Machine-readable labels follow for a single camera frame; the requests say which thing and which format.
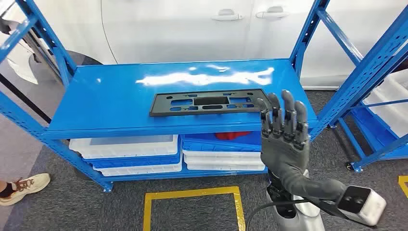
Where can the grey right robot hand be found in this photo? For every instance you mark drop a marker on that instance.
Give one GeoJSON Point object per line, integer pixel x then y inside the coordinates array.
{"type": "Point", "coordinates": [285, 153]}

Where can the black plastic panel part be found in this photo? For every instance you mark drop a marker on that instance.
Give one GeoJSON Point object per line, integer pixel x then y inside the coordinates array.
{"type": "Point", "coordinates": [159, 110]}

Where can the blue metal shelf rack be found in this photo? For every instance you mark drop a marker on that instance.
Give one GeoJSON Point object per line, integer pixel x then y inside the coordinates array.
{"type": "Point", "coordinates": [373, 130]}
{"type": "Point", "coordinates": [111, 92]}

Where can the red item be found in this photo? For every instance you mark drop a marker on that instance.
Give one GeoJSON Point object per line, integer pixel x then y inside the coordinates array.
{"type": "Point", "coordinates": [232, 135]}

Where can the large white plastic bin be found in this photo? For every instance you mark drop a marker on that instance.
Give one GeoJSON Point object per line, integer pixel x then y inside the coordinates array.
{"type": "Point", "coordinates": [392, 105]}

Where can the white car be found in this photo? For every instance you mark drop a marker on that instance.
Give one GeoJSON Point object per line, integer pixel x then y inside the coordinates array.
{"type": "Point", "coordinates": [175, 32]}

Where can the person's cream sneaker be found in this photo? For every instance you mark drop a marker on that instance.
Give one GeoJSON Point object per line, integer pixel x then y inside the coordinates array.
{"type": "Point", "coordinates": [28, 186]}

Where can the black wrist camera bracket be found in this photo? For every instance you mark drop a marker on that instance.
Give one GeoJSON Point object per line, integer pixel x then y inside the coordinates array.
{"type": "Point", "coordinates": [328, 207]}

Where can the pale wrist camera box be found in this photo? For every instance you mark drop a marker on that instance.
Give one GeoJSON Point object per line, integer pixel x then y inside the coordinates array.
{"type": "Point", "coordinates": [366, 207]}

